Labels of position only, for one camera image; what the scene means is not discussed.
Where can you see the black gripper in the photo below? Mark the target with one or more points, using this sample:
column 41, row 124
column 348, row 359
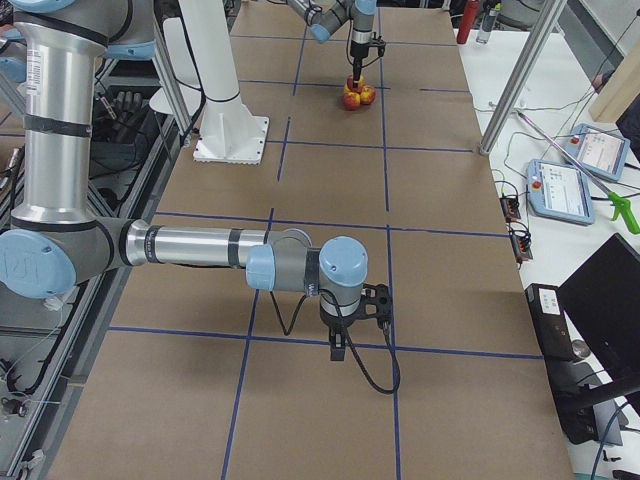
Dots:
column 334, row 318
column 358, row 51

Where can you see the carried red yellow apple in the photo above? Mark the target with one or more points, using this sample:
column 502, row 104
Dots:
column 354, row 85

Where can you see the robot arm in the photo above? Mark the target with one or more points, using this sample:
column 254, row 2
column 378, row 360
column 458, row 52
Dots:
column 323, row 24
column 54, row 242

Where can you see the red yellow apple side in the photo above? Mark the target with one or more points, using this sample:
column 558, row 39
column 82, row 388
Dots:
column 367, row 95

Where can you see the red yellow apple front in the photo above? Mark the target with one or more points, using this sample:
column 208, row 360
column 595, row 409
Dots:
column 351, row 101

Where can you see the red bottle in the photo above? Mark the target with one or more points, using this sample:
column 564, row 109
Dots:
column 467, row 21

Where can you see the clear water bottle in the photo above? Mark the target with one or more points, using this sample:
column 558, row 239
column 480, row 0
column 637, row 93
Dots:
column 491, row 10

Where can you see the near orange connector block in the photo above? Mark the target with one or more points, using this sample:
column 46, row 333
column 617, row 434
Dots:
column 520, row 237

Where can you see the orange connector block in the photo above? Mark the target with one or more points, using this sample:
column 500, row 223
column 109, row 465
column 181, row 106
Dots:
column 520, row 237
column 509, row 201

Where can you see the far orange connector block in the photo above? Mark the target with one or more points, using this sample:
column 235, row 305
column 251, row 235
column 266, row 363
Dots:
column 509, row 201

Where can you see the black mini computer box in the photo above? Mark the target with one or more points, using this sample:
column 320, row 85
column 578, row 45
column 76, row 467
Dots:
column 570, row 377

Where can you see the near teach pendant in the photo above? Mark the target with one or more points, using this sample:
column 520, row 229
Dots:
column 559, row 191

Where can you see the teach pendant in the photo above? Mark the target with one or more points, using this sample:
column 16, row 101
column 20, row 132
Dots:
column 559, row 191
column 603, row 153

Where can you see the far teach pendant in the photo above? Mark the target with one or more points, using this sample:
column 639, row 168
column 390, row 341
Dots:
column 603, row 153

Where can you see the black monitor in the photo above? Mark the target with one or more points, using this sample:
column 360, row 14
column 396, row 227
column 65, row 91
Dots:
column 601, row 299

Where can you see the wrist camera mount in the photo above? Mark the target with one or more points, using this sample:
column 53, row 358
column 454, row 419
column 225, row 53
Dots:
column 377, row 45
column 377, row 302

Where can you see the white camera pedestal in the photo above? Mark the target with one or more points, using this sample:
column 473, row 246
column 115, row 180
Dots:
column 199, row 50

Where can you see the aluminium frame post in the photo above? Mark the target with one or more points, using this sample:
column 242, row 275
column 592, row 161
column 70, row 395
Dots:
column 527, row 59

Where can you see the green handled grabber stick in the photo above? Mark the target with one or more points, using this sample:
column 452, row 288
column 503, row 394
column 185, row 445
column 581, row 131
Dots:
column 622, row 206

